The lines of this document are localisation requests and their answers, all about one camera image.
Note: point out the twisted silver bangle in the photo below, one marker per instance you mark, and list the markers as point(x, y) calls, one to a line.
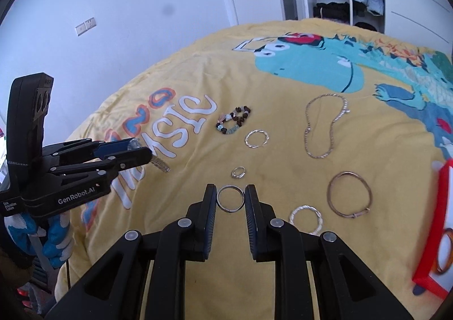
point(246, 139)

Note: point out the textured silver bangle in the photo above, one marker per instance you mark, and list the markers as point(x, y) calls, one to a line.
point(292, 217)

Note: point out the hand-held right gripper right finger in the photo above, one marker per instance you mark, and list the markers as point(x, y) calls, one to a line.
point(249, 206)

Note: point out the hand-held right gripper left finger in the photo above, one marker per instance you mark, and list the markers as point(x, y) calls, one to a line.
point(211, 206)

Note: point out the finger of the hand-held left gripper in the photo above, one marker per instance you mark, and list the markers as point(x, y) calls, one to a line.
point(113, 148)
point(134, 158)

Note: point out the person's left hand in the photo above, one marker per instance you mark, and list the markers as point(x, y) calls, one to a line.
point(56, 235)

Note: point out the thin gold bangle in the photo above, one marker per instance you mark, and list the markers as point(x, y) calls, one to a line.
point(354, 215)

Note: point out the smooth silver bangle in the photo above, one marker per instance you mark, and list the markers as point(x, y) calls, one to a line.
point(230, 211)

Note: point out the folded dark clothes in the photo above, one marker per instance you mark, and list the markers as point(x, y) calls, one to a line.
point(331, 10)

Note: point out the amber bangle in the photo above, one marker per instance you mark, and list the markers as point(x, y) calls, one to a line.
point(439, 267)

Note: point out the red jewelry box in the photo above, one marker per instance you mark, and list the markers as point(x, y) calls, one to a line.
point(424, 270)

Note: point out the black bag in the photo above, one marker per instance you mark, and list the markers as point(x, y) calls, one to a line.
point(364, 25)

